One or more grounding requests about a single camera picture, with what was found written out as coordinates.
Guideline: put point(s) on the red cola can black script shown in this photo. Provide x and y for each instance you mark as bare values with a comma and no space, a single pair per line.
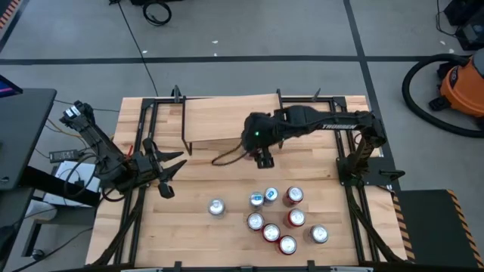
271,232

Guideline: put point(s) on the dark computer monitor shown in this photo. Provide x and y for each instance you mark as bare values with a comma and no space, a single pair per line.
7,88

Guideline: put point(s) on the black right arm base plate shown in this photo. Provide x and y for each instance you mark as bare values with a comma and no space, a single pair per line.
378,166

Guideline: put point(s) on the silver Diet Coke can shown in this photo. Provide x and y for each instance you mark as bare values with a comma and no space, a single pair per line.
319,233
216,206

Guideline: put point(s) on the black hazard-striped floor mat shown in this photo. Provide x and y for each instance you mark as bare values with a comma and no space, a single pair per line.
435,226
9,9

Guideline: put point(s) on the black equipment case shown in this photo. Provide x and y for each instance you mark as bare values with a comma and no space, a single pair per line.
470,30

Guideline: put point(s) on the white box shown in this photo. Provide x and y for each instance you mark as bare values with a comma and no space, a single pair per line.
68,170

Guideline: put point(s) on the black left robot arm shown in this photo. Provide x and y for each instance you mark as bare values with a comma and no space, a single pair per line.
96,138

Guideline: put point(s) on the orange shop vacuum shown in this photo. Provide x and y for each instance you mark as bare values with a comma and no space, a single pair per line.
465,85
405,88

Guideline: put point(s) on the black desk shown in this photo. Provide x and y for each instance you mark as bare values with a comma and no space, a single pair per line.
22,136

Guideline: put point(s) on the wooden shelf black metal legs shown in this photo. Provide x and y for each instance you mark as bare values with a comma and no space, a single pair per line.
219,117

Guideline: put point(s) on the red tag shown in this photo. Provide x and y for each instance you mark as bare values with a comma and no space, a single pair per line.
129,150

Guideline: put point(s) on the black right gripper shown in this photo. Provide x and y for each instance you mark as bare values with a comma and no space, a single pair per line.
264,160

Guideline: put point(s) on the black power adapter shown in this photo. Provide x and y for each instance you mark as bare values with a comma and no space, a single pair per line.
63,155

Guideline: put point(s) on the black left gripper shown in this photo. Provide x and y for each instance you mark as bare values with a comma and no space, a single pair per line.
145,166

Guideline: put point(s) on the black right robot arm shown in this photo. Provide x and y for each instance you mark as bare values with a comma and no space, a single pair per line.
340,125

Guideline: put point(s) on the blue silver Red Bull can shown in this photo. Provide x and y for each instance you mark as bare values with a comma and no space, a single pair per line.
271,194
256,199

